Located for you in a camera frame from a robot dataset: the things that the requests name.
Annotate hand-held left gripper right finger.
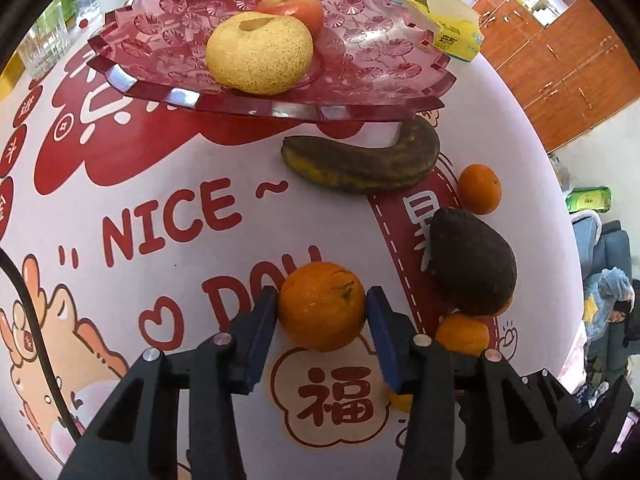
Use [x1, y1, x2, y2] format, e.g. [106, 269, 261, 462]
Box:
[366, 286, 583, 480]

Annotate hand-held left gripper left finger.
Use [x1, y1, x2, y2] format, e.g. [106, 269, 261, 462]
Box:
[57, 285, 278, 480]

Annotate large orange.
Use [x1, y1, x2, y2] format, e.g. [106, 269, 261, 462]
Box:
[277, 261, 368, 352]

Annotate medium orange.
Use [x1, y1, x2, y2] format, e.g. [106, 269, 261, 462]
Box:
[434, 312, 491, 356]

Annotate dark avocado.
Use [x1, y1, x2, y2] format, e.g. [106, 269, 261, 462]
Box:
[427, 207, 517, 317]

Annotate dark overripe banana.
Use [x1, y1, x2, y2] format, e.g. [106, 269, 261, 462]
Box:
[281, 116, 442, 196]

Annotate pink plastic fruit tray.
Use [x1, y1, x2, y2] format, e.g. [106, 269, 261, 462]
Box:
[86, 0, 458, 123]

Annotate blue sofa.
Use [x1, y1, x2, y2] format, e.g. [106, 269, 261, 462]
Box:
[572, 210, 640, 361]

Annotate printed tablecloth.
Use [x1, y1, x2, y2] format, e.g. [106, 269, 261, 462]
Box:
[0, 0, 586, 480]

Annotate green packet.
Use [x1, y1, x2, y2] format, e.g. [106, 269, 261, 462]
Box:
[565, 186, 612, 213]

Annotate yellow pear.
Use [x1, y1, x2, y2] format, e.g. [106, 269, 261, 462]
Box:
[206, 11, 315, 96]

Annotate yellow tissue box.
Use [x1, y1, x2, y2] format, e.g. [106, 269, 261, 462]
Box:
[407, 0, 485, 63]

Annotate wooden cabinets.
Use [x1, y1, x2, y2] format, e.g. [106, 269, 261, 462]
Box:
[472, 0, 640, 153]

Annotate red apple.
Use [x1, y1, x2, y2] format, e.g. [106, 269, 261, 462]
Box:
[256, 0, 326, 36]

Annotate clear glass cup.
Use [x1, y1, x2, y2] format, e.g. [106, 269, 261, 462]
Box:
[17, 7, 68, 78]

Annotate black cable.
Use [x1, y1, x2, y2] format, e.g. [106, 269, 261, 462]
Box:
[0, 247, 86, 441]

